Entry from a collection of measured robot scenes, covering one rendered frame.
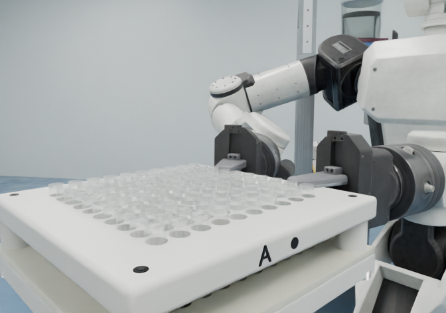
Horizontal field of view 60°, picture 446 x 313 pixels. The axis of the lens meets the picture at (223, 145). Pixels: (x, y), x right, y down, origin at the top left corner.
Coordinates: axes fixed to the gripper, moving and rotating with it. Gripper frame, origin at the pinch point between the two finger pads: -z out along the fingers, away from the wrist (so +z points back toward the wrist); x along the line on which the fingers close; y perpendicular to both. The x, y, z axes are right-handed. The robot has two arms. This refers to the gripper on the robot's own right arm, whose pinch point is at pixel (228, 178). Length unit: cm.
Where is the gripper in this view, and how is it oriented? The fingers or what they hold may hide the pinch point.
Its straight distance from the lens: 47.2
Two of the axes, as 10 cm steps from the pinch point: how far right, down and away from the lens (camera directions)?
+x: -0.2, 9.9, 1.0
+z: 2.5, -1.0, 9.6
